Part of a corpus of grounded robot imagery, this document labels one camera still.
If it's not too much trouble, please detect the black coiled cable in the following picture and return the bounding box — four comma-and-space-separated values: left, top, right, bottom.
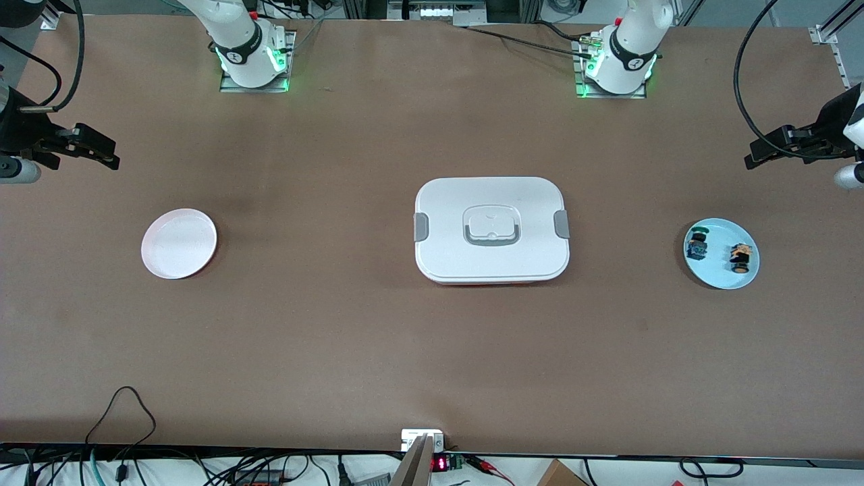
678, 458, 745, 479

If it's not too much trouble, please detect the white lidded lunch box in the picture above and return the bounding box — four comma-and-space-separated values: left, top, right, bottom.
413, 177, 571, 286

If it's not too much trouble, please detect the pale pink round plate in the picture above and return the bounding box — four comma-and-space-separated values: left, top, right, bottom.
140, 208, 218, 280

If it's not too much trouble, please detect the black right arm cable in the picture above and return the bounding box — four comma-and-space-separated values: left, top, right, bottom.
0, 0, 86, 114

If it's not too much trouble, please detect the small white device box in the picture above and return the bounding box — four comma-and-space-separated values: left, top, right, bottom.
401, 429, 445, 452

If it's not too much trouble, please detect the perforated metal strip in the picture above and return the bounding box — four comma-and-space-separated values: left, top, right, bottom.
834, 42, 853, 90

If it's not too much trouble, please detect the black cable to arm base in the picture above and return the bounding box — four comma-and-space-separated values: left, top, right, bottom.
464, 20, 596, 56

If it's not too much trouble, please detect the aluminium profile bar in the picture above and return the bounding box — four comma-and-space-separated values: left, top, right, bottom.
390, 434, 434, 486

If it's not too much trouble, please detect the thin black looped cable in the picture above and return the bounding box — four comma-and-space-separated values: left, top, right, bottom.
84, 386, 157, 483

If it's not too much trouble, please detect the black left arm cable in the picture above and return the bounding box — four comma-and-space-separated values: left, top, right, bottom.
734, 0, 838, 161

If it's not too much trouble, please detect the red wire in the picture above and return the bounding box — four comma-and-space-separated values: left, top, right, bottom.
466, 455, 515, 486

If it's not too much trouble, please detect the brown cardboard piece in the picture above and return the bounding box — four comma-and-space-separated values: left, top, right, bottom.
537, 459, 588, 486

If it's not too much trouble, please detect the light blue round plate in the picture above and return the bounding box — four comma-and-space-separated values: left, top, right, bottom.
683, 217, 761, 290

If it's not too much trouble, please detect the grey control box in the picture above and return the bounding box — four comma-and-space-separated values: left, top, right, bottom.
388, 0, 488, 26

